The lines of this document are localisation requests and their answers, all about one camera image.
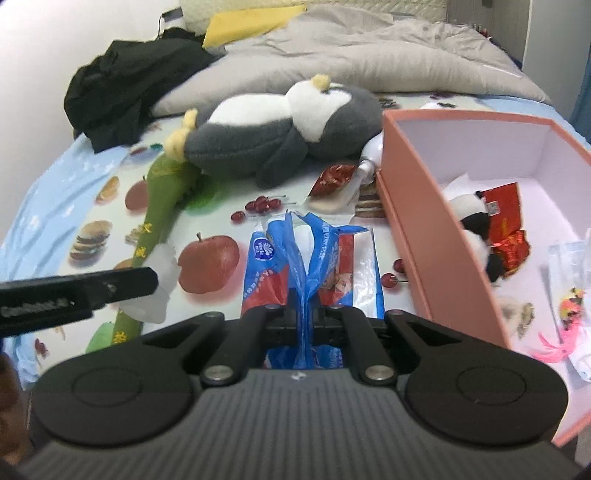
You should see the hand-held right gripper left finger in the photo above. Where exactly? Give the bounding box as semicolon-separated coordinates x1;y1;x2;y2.
142;290;302;387

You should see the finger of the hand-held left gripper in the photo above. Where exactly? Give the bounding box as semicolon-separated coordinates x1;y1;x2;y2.
0;266;159;306

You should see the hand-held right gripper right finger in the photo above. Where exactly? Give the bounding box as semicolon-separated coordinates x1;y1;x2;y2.
313;296;463;384

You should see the white tissue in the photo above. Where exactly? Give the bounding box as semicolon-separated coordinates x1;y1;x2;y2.
122;244;179;325

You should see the blue snack bag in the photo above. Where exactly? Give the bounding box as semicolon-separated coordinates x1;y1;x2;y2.
240;209;387;371

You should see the pink cardboard box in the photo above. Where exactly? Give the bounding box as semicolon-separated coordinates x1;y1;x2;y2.
376;108;591;449

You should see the small panda plush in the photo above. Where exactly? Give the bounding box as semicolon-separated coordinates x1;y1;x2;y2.
445;191;507;285

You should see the small beige trinket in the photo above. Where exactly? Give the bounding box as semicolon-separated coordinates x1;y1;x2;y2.
499;297;537;334

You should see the red wrapper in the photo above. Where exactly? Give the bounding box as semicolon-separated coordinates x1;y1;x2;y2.
489;229;531;278

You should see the clear plastic packet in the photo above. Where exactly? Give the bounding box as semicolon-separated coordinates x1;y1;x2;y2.
547;239;591;380

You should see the person's left forearm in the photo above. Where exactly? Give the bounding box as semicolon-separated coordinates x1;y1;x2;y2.
0;353;31;462

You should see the green plush stick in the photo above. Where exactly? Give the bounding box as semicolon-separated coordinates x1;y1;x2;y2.
85;154;205;357

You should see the fruit printed bedsheet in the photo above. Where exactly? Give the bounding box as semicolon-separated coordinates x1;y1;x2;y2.
0;90;591;385

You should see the red snack packet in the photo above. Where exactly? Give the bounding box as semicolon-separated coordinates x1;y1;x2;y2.
308;163;357;200

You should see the white plastic bottle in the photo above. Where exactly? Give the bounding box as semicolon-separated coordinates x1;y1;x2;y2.
353;133;387;188

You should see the grey white penguin plush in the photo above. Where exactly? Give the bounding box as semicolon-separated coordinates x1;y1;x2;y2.
165;75;385;188

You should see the black clothes pile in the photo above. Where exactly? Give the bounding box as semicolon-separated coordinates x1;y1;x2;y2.
63;27;223;154

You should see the grey duvet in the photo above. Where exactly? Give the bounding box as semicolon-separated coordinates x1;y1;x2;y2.
150;8;551;119

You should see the yellow pillow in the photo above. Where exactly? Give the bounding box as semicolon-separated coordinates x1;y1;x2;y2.
203;4;308;49

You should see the blue curtain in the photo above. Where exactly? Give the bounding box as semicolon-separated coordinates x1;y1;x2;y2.
570;69;591;141

